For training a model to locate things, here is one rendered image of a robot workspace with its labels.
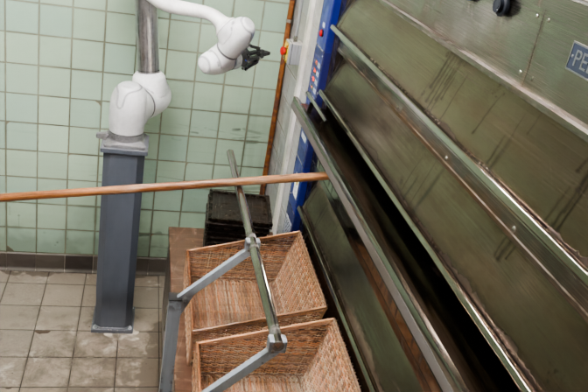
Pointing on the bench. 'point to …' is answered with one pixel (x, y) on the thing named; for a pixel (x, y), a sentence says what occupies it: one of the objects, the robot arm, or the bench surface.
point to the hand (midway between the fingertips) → (262, 53)
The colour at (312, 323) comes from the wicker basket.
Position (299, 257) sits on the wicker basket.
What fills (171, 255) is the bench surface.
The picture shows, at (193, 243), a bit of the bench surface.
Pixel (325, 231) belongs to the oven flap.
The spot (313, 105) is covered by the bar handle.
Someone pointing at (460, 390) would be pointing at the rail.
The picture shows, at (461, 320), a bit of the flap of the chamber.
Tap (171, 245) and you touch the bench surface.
